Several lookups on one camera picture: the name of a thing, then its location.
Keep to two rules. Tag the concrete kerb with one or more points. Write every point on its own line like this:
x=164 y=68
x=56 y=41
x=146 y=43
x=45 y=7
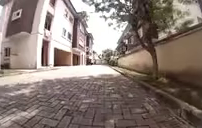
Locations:
x=170 y=98

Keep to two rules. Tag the white house with grey roof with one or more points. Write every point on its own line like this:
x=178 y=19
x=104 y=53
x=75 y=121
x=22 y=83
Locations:
x=189 y=10

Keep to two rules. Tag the grey brick paved road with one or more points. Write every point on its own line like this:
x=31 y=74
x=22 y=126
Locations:
x=82 y=100

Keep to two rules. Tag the brown and white building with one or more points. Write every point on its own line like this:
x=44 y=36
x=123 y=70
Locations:
x=22 y=50

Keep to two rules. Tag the beige boundary wall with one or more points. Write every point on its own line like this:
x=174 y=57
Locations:
x=182 y=56

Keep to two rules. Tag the green tree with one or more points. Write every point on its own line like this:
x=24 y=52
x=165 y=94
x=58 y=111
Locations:
x=154 y=60
x=108 y=55

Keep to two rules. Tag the grass strip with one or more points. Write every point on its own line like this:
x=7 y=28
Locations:
x=189 y=95

